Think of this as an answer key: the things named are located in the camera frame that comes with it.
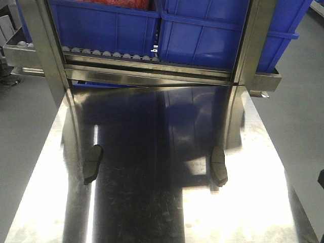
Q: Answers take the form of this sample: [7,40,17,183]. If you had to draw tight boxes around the grey brake pad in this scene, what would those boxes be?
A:
[210,146,228,187]
[83,144,104,185]

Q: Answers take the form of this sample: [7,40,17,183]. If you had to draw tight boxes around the right blue plastic crate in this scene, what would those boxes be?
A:
[158,1,311,73]

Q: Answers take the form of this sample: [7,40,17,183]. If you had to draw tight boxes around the blue plastic crate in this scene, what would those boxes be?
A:
[48,0,161,60]
[158,1,311,73]

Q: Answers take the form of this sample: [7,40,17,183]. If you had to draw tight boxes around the left blue plastic crate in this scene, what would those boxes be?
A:
[48,0,161,60]

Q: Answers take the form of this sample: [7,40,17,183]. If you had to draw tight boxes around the stainless steel roller rack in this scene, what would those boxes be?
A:
[4,1,281,106]

